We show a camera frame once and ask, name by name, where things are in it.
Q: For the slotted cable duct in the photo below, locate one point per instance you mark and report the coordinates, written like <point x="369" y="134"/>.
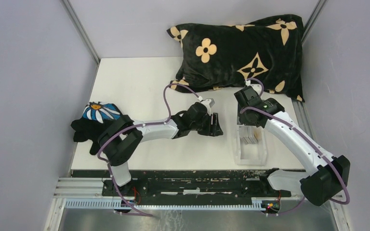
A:
<point x="117" y="204"/>

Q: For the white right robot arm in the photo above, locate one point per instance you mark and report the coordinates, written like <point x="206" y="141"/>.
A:
<point x="325" y="176"/>

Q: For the stack of cards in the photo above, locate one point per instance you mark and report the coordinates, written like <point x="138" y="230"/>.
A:
<point x="249" y="134"/>

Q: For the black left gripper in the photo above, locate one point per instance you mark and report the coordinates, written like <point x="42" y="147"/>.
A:
<point x="213" y="130"/>

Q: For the black blue flower cloth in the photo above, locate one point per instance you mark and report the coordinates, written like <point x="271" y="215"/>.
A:
<point x="97" y="116"/>

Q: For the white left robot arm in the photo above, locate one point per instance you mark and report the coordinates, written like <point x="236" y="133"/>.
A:
<point x="119" y="141"/>

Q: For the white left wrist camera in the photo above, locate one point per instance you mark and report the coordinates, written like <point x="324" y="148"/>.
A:
<point x="208" y="103"/>

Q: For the black floral pillow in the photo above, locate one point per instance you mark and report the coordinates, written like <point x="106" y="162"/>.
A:
<point x="215" y="57"/>

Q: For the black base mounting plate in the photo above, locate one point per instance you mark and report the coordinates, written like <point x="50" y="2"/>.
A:
<point x="198" y="199"/>

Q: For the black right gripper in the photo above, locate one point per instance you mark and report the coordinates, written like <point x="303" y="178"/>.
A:
<point x="242" y="119"/>

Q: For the clear plastic card box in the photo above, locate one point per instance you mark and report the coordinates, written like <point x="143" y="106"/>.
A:
<point x="250" y="154"/>

